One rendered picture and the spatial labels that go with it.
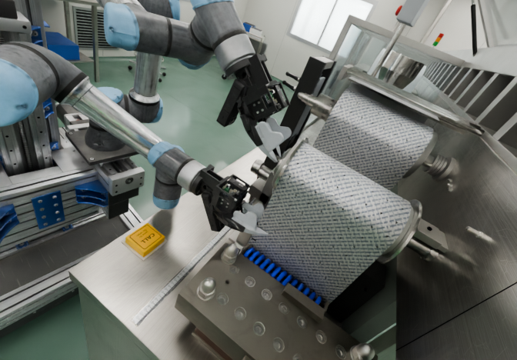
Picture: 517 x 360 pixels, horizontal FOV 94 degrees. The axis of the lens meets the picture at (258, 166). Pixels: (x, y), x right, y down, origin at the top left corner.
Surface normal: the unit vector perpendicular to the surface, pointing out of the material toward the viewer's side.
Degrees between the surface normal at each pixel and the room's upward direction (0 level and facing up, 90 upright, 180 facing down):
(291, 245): 90
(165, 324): 0
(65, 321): 0
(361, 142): 92
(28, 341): 0
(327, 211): 90
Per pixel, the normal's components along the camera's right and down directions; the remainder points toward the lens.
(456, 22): -0.47, 0.37
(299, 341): 0.33, -0.77
